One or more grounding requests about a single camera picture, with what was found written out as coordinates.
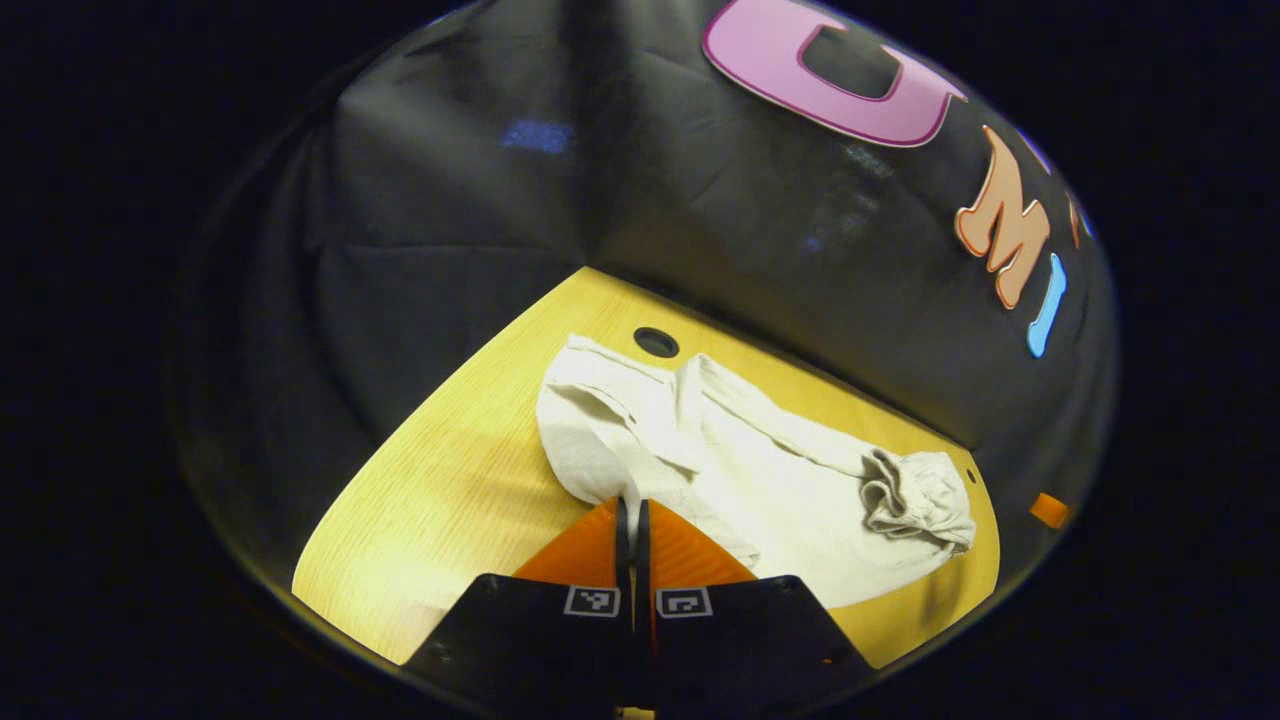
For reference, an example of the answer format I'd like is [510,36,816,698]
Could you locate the black backdrop cloth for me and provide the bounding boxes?
[170,0,1119,601]

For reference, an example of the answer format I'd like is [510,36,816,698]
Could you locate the white jeans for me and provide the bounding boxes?
[535,333,978,609]

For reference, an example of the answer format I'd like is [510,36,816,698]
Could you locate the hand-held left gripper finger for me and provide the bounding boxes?
[400,497,637,713]
[636,498,881,713]

